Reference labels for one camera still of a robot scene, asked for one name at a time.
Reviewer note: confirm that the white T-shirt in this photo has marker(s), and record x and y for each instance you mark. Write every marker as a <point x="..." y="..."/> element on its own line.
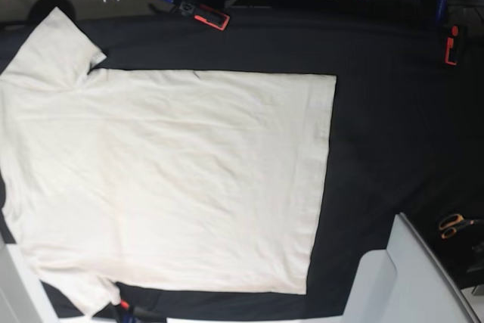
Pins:
<point x="166" y="179"/>

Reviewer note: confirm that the blue orange clamp top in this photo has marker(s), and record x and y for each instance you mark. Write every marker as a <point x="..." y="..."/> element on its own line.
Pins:
<point x="200" y="12"/>

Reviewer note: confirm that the blue orange clamp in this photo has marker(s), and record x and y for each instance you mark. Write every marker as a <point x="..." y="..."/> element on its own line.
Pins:
<point x="126" y="313"/>
<point x="200" y="12"/>
<point x="454" y="35"/>

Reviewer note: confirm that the black table cloth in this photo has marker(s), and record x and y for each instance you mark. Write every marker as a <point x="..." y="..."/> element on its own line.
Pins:
<point x="406" y="136"/>

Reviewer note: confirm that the blue orange clamp bottom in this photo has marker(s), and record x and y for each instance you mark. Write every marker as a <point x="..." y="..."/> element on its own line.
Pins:
<point x="126" y="313"/>

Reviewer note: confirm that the white plastic bin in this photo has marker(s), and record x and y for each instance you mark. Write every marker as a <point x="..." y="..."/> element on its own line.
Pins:
<point x="405" y="282"/>

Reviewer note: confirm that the blue orange clamp right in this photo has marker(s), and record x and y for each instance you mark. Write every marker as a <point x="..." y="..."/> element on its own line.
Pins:
<point x="454" y="35"/>

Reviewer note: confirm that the orange handled scissors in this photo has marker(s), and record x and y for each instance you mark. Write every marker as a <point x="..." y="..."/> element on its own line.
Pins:
<point x="454" y="223"/>

